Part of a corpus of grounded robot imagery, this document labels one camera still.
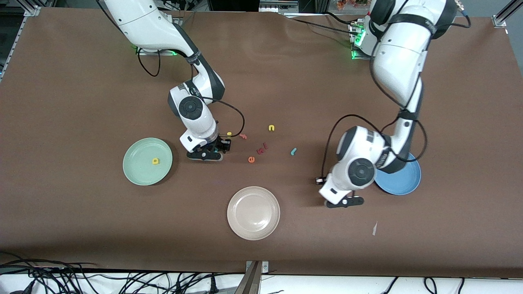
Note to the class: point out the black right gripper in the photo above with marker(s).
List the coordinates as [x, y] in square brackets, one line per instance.
[222, 144]

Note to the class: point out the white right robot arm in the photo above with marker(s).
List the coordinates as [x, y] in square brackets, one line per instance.
[143, 20]

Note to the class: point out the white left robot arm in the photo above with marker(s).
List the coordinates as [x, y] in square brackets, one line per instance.
[400, 53]

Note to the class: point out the white tape scrap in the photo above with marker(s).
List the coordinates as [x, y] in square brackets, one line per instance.
[374, 229]

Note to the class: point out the blue plate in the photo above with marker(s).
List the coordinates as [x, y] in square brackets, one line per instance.
[404, 183]

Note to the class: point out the beige plate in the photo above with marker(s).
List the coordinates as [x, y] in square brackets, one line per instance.
[253, 212]

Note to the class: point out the green plate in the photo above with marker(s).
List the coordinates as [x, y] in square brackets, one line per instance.
[141, 171]

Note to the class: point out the brown table cover sheet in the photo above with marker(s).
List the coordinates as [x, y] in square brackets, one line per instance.
[286, 73]

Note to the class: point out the grey angled metal bar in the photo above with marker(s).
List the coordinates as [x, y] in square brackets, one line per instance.
[248, 283]

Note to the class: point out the orange flower decoration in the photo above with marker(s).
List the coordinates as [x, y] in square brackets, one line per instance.
[351, 3]

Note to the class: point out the silver metal bracket plate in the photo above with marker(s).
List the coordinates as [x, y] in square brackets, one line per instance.
[264, 267]

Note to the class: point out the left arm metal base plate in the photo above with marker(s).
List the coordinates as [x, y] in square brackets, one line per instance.
[357, 56]

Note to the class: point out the aluminium frame post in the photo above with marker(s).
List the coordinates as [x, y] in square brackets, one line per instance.
[32, 8]
[504, 14]

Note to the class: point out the aluminium frame rail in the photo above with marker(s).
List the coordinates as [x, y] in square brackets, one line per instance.
[10, 45]

